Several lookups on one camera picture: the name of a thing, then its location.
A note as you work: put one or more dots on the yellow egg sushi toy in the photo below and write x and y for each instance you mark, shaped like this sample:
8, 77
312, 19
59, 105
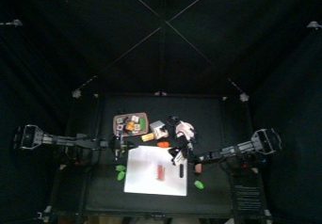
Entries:
147, 137

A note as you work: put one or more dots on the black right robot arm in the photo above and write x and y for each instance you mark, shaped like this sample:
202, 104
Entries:
240, 147

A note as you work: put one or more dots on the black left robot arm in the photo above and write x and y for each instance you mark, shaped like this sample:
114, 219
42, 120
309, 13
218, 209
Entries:
63, 140

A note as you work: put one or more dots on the square maki sushi toy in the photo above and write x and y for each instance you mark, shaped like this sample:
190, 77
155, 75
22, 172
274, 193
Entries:
137, 127

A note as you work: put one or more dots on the pink toy food piece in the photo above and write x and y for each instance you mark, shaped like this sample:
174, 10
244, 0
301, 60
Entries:
197, 168

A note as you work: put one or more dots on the orange toy shrimp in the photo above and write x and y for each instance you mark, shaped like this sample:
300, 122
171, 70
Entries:
163, 144

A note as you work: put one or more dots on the yellow ridged chip toy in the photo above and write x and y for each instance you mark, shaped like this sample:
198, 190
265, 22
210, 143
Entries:
130, 126

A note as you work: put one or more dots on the green pea pod toy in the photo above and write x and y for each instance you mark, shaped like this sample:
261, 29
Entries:
121, 175
200, 184
121, 168
142, 123

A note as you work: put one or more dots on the white block toy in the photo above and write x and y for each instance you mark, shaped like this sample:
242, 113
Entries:
134, 118

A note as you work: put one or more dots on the beige toy box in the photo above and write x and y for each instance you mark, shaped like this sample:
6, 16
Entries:
158, 129

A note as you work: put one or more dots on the white rectangular mat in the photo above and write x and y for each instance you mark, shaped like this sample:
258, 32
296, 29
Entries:
151, 184

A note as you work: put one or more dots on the white printed label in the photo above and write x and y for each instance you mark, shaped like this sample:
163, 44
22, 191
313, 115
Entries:
248, 196

